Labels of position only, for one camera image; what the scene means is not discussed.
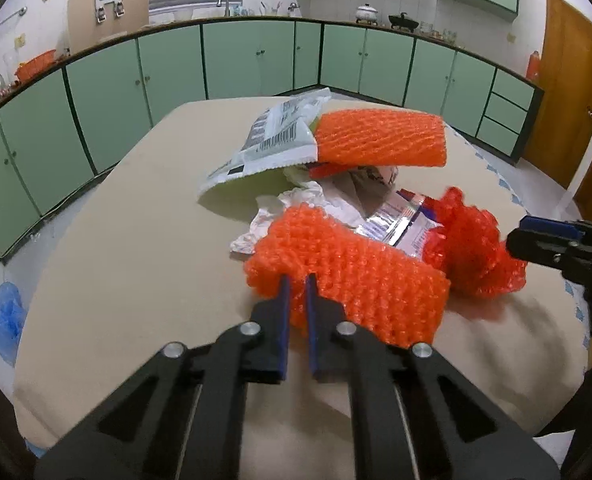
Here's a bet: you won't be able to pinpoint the orange foam net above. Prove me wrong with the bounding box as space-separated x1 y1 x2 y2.
314 108 447 167
244 209 450 348

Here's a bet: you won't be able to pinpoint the white cooking pot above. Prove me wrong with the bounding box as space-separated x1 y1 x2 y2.
354 3 378 25

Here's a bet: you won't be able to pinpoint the orange plastic basket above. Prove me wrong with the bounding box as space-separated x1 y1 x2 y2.
15 49 56 84

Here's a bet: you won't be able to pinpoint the black wok pan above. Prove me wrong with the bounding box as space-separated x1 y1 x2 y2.
388 12 420 32

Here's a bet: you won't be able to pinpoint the brown cardboard box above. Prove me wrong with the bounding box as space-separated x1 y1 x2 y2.
67 0 150 54

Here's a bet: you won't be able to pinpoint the red blue snack wrapper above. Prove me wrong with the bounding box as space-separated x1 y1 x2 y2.
356 190 439 259

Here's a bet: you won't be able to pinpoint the white green snack bag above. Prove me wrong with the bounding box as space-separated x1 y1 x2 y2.
198 88 332 197

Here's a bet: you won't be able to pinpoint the white tissue paper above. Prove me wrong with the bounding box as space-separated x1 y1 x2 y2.
229 179 366 256

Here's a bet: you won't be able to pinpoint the wall towel rail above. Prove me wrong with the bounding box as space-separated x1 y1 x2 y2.
0 6 28 28

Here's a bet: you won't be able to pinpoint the blue plastic bag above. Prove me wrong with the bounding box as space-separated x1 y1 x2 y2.
0 282 27 366

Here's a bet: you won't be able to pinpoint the brown wooden door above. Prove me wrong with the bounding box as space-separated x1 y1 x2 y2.
523 0 592 188

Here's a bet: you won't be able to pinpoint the crumpled red mesh net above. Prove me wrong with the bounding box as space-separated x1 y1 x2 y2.
422 186 527 299

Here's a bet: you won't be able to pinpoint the green lower kitchen cabinets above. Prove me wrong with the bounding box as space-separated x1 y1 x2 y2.
0 18 543 260

